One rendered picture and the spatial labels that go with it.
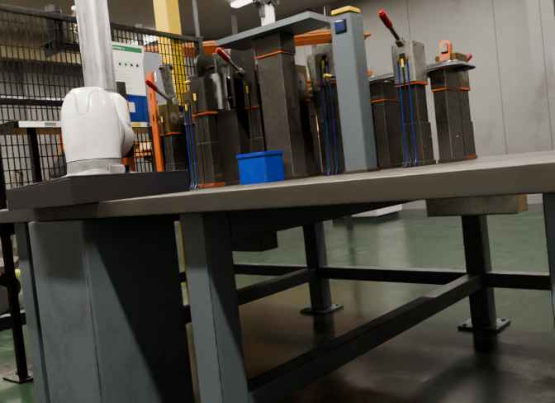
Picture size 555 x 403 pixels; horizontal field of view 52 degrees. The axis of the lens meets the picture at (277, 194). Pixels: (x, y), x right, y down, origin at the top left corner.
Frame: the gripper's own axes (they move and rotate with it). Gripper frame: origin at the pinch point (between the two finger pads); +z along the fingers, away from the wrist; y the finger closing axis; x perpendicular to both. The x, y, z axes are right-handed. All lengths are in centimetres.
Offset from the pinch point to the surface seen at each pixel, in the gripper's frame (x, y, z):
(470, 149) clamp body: -29, 59, 47
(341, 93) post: -24.3, 2.4, 27.7
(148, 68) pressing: 100, 15, -6
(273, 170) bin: -5.2, -9.2, 46.9
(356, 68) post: -29.5, 3.7, 21.9
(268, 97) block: 0.9, -2.5, 24.5
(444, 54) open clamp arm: -27, 54, 15
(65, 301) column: 25, -63, 76
